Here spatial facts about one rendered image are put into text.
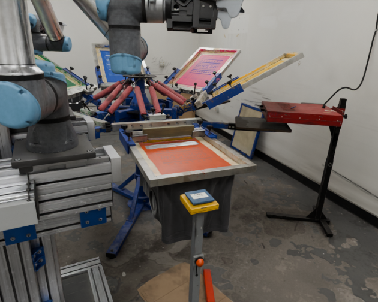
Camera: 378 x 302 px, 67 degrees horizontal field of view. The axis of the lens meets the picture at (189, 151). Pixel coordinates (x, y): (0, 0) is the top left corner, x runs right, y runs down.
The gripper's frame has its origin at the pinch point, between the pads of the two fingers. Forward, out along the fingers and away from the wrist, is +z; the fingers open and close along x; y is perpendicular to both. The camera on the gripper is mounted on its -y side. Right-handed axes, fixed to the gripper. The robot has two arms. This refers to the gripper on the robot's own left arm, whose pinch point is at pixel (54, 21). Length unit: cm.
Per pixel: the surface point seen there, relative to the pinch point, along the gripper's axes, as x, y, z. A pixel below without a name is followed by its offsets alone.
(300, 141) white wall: 244, 84, 141
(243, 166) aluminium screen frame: 117, 53, -54
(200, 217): 94, 69, -83
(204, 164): 98, 59, -44
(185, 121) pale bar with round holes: 89, 53, 22
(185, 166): 88, 61, -47
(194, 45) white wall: 115, -7, 448
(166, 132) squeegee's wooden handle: 75, 55, -7
